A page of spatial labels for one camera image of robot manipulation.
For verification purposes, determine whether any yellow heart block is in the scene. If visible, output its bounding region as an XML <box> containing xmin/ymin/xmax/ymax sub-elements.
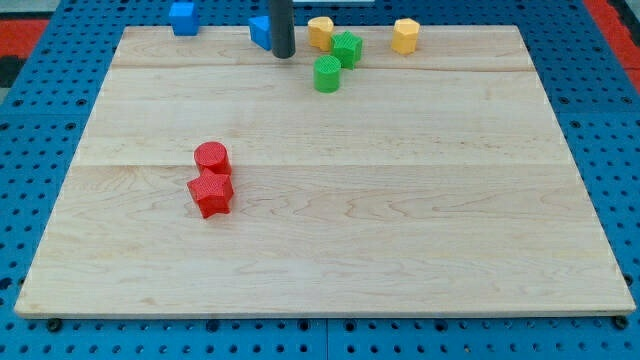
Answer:
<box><xmin>307</xmin><ymin>16</ymin><xmax>334</xmax><ymax>52</ymax></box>

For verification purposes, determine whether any yellow hexagon block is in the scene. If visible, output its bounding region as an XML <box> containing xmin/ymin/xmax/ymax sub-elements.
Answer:
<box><xmin>391</xmin><ymin>18</ymin><xmax>420</xmax><ymax>55</ymax></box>

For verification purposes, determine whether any red star block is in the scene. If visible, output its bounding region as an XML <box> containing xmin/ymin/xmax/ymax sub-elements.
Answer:
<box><xmin>187</xmin><ymin>169</ymin><xmax>234</xmax><ymax>218</ymax></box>

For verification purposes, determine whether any green cylinder block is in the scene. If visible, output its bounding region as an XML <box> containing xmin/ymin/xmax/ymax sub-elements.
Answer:
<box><xmin>313</xmin><ymin>55</ymin><xmax>341</xmax><ymax>93</ymax></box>

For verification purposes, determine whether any red cylinder block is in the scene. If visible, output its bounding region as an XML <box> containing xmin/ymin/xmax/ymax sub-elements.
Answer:
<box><xmin>194</xmin><ymin>141</ymin><xmax>232</xmax><ymax>175</ymax></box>

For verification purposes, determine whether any light wooden board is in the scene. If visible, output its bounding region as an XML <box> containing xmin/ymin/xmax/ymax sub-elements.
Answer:
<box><xmin>14</xmin><ymin>26</ymin><xmax>636</xmax><ymax>319</ymax></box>

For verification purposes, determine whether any green star block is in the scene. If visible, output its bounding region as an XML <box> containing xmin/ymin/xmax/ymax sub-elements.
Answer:
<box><xmin>331</xmin><ymin>31</ymin><xmax>363</xmax><ymax>70</ymax></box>

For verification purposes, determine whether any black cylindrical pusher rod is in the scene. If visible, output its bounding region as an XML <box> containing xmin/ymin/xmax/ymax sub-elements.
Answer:
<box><xmin>268</xmin><ymin>0</ymin><xmax>296</xmax><ymax>59</ymax></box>

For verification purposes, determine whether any blue triangle block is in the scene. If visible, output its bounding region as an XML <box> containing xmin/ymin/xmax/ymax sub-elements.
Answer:
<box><xmin>248</xmin><ymin>16</ymin><xmax>271</xmax><ymax>51</ymax></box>

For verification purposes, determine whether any blue cube block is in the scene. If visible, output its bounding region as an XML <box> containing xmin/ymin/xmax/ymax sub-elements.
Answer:
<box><xmin>168</xmin><ymin>2</ymin><xmax>199</xmax><ymax>36</ymax></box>

